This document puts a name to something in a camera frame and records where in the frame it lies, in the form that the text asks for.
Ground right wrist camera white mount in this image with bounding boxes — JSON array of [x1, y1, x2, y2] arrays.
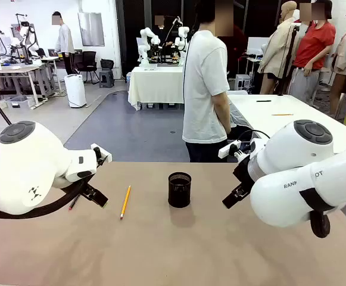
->
[[217, 137, 267, 164]]

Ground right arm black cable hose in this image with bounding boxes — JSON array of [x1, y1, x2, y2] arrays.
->
[[298, 187, 342, 239]]

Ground black bag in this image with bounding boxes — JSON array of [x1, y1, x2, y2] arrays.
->
[[100, 58, 115, 72]]

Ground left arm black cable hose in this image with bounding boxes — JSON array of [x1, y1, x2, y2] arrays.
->
[[0, 178, 90, 220]]

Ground white robot with black cables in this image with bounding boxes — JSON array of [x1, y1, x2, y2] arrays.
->
[[10, 13, 42, 66]]

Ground white air purifier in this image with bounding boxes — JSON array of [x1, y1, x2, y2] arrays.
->
[[64, 74, 88, 109]]

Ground mannequin in dark red top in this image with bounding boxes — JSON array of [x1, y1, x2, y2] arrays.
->
[[233, 24, 249, 71]]

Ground grey plastic stool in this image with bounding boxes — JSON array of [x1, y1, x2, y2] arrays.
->
[[98, 70, 115, 89]]

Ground dark red pen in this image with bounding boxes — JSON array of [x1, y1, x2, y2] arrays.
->
[[68, 194, 82, 210]]

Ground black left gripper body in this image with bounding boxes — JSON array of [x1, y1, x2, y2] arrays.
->
[[85, 170, 101, 188]]

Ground person's right forearm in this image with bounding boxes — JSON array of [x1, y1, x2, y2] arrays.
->
[[213, 94, 232, 136]]

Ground table with white cloth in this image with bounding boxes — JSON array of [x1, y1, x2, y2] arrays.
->
[[127, 66, 189, 111]]

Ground person in light grey top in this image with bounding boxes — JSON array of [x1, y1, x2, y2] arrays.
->
[[51, 11, 76, 76]]

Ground clear plastic storage bin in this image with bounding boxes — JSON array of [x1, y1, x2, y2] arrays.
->
[[5, 94, 34, 110]]

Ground grey wall board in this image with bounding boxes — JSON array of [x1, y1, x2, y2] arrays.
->
[[77, 12, 105, 47]]

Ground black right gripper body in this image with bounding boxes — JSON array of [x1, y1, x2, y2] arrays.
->
[[233, 154, 255, 193]]

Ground grey metal box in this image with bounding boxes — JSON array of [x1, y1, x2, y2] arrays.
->
[[234, 74, 253, 91]]

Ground wooden top desk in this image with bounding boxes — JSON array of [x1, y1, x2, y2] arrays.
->
[[0, 56, 61, 108]]

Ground person in red shirt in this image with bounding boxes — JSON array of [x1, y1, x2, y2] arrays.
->
[[288, 0, 338, 105]]

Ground person in white t-shirt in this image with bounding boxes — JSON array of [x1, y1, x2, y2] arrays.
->
[[181, 0, 235, 163]]

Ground person in dark clothes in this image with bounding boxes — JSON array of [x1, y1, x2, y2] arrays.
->
[[154, 14, 178, 50]]

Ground black office chair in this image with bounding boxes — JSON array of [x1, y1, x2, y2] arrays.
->
[[76, 51, 100, 85]]

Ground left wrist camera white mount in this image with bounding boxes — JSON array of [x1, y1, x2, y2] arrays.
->
[[90, 143, 113, 167]]

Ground tall tripod stand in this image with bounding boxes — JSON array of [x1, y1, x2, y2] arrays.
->
[[278, 21, 310, 97]]

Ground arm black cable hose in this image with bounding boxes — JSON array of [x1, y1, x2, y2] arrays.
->
[[0, 178, 90, 220], [298, 187, 342, 239]]

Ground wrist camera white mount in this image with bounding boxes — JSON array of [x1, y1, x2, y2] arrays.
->
[[217, 137, 267, 164], [90, 143, 113, 167]]

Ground mannequin in beige coat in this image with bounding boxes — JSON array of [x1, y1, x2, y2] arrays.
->
[[257, 1, 301, 96]]

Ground black mesh pen holder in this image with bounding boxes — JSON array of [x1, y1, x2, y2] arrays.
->
[[167, 172, 192, 209]]

